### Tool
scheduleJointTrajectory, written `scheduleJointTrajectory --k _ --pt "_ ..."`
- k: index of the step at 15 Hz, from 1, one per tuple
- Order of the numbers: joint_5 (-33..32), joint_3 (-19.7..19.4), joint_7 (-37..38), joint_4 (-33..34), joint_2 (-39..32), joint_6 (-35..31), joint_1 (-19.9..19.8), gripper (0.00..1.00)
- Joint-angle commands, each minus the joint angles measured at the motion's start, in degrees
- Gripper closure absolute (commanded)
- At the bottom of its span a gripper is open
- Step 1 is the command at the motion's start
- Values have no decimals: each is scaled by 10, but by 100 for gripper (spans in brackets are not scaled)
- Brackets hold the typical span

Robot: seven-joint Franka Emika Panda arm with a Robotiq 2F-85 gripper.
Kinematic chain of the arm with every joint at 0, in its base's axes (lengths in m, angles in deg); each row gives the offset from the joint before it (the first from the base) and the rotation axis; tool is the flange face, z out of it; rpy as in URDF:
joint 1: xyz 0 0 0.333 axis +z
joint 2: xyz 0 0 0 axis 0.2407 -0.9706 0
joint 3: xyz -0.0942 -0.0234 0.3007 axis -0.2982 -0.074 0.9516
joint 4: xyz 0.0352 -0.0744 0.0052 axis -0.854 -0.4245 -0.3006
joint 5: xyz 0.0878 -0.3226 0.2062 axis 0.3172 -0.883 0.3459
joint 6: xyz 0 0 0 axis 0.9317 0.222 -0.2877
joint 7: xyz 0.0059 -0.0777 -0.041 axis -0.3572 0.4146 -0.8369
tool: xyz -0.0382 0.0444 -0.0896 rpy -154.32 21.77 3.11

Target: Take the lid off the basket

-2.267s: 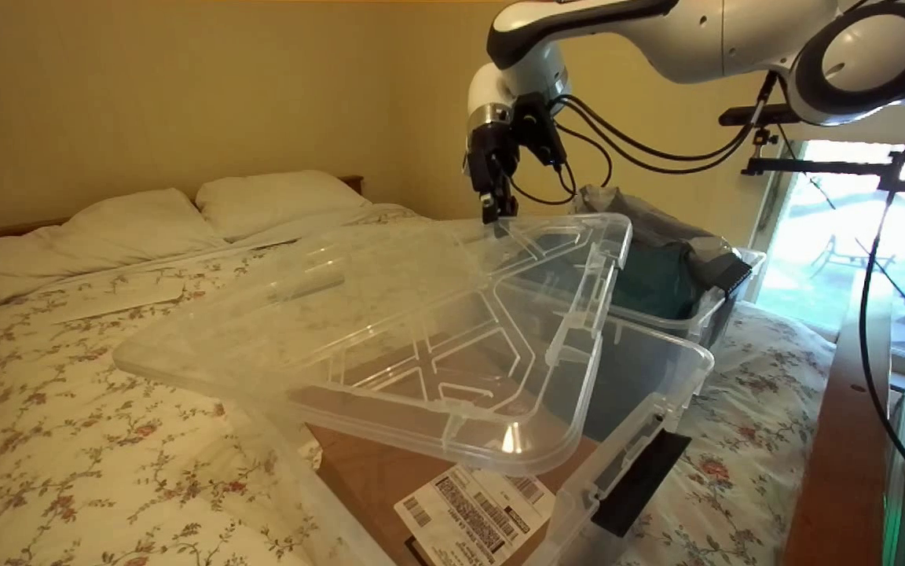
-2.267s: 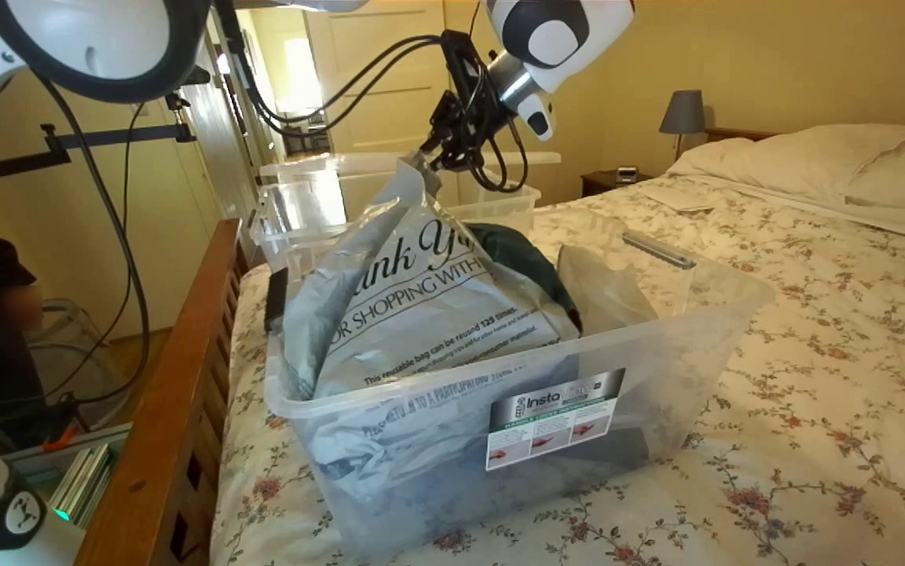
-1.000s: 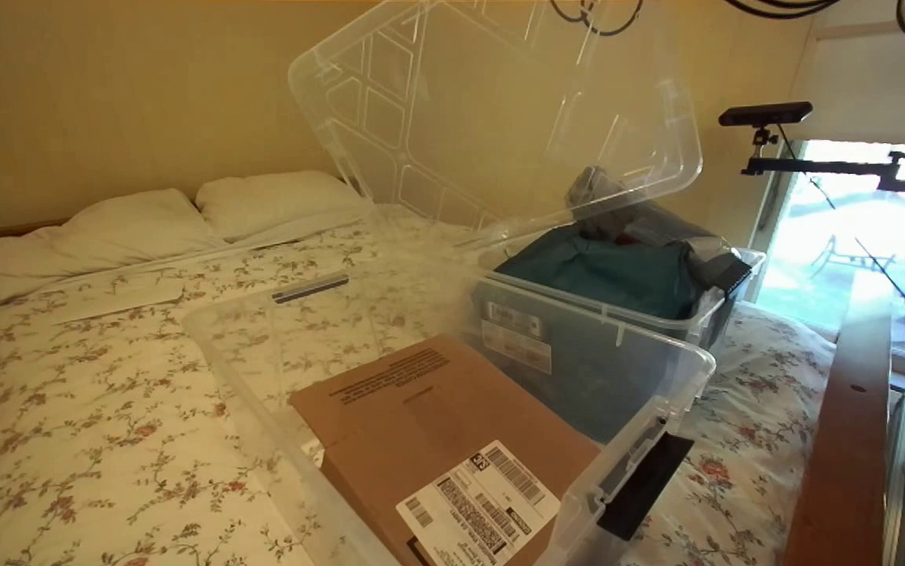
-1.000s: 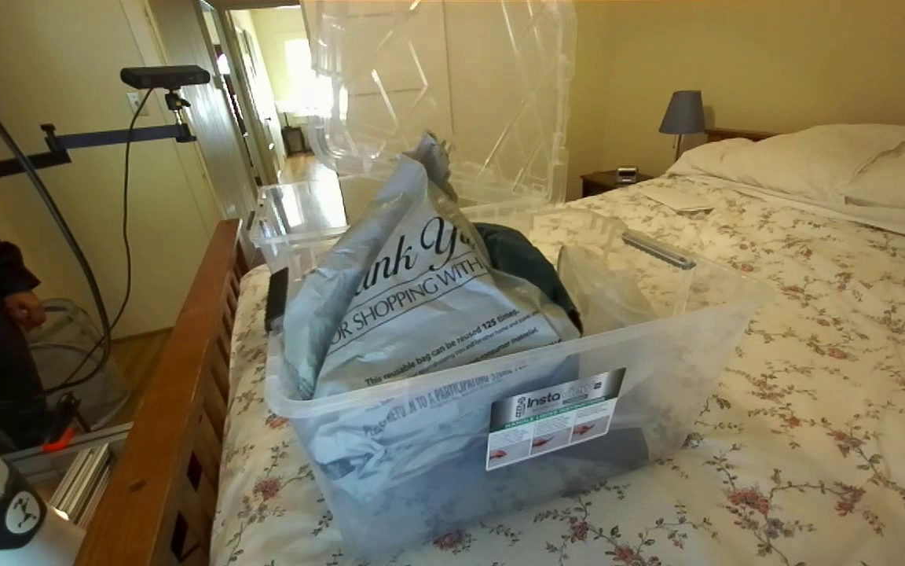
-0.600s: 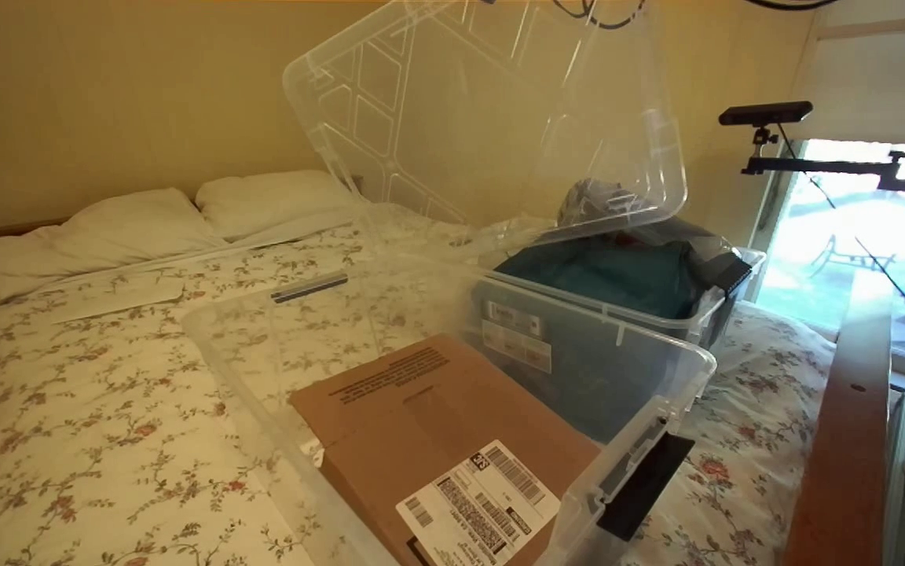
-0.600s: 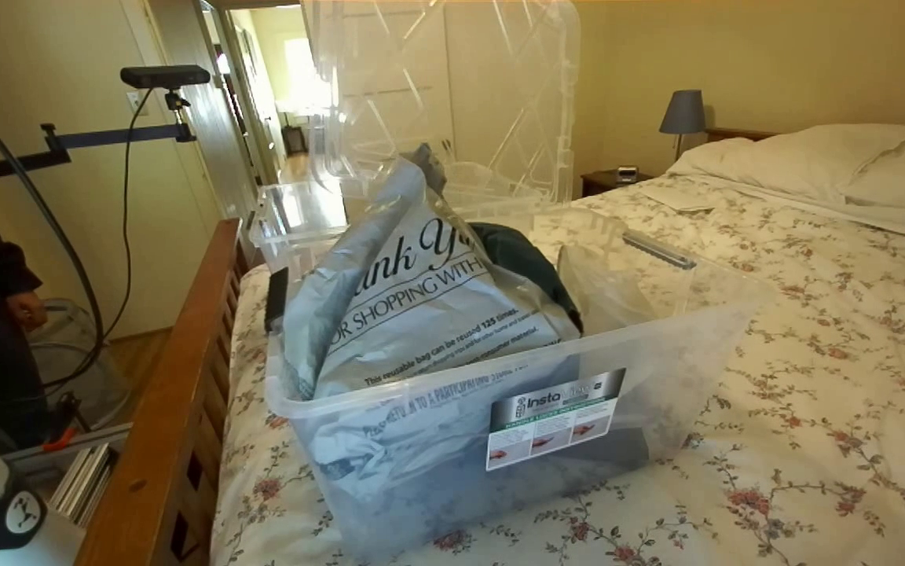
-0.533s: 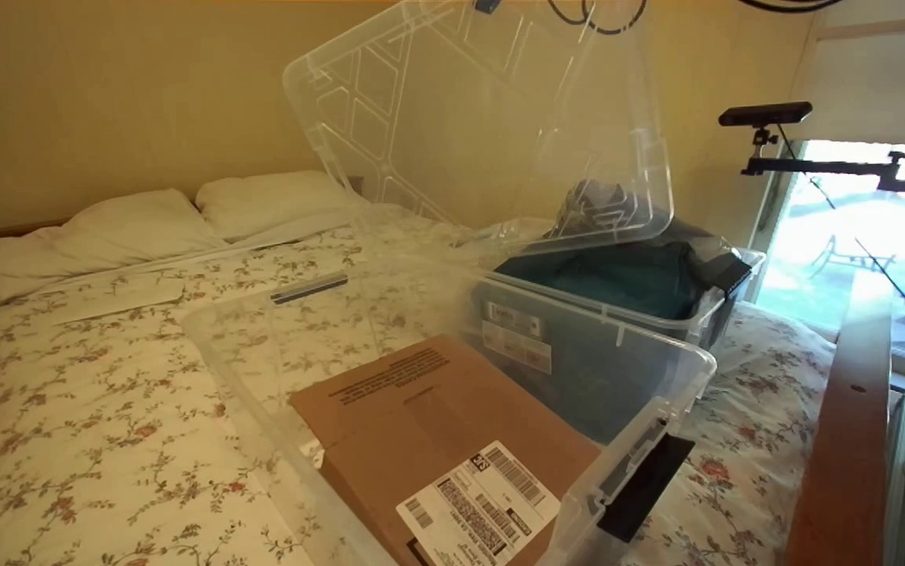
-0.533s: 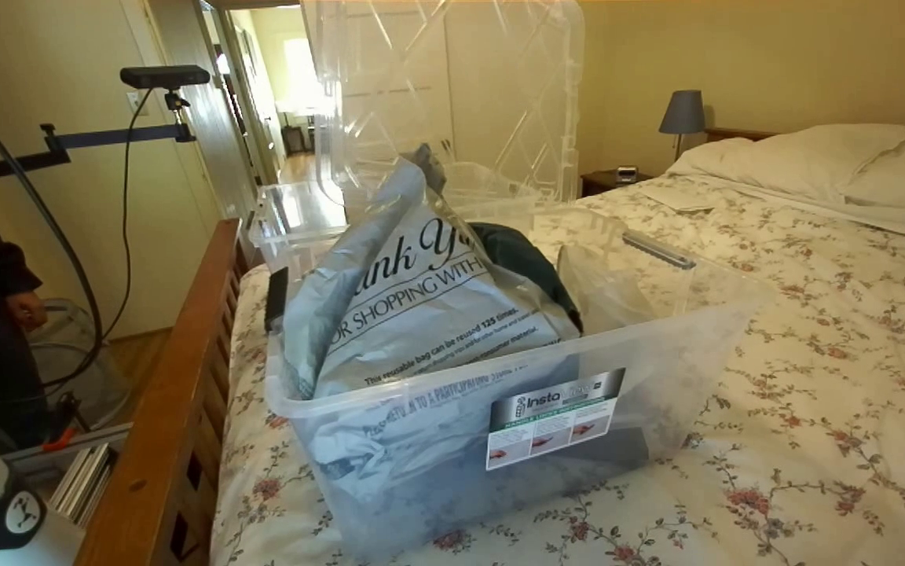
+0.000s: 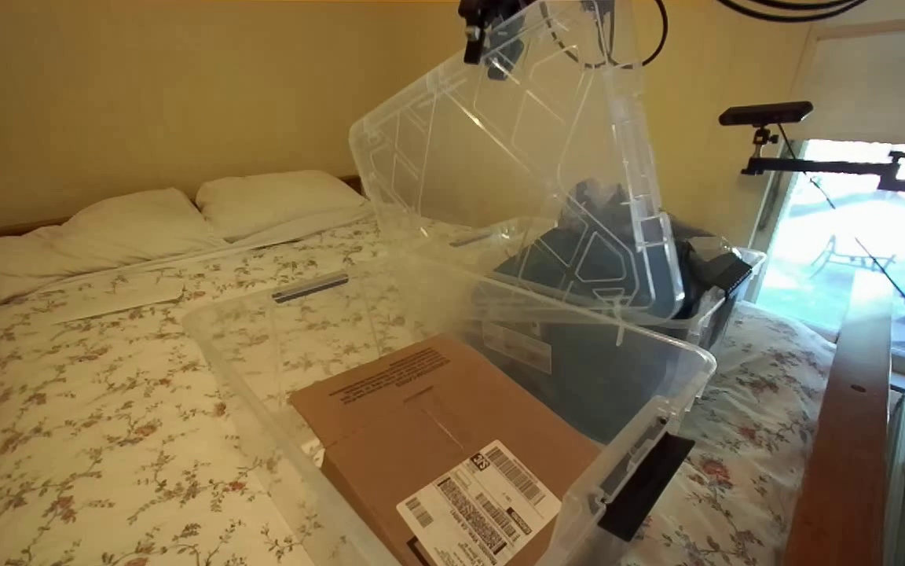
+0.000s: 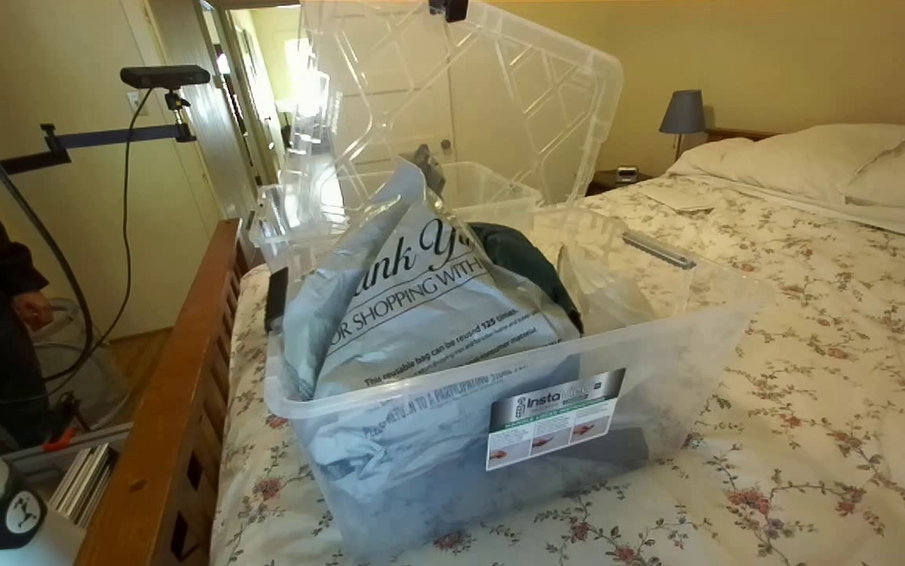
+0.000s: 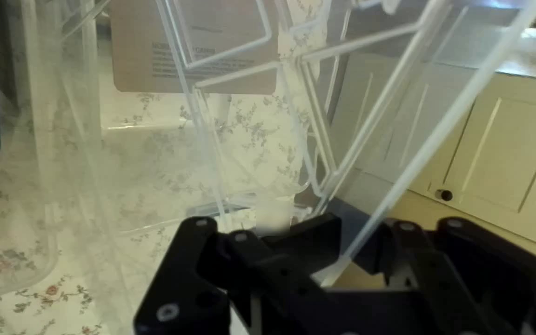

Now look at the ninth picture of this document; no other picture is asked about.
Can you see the grey remote control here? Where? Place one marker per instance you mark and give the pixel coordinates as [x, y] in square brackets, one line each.
[308, 288]

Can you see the clear plastic bin lid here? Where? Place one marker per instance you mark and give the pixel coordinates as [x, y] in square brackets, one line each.
[473, 172]

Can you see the white pillow near lamp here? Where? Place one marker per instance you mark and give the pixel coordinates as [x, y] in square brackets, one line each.
[243, 205]

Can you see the black camera on stand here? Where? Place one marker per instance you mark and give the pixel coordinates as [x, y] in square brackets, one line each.
[765, 114]

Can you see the clear plastic storage bin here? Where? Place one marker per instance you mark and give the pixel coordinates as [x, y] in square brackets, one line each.
[613, 383]

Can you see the dark teal fabric item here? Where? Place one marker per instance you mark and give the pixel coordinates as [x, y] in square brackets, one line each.
[661, 275]

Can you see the white pillow at edge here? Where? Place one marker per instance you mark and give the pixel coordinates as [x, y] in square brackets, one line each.
[104, 234]

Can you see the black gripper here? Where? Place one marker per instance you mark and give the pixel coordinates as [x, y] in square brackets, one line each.
[494, 34]

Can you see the floral bed duvet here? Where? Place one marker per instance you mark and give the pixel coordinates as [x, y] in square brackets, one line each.
[117, 442]

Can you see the wooden bed footboard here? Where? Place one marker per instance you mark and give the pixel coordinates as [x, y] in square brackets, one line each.
[839, 518]

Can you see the brown cardboard box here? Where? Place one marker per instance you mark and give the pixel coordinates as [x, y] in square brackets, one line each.
[443, 457]

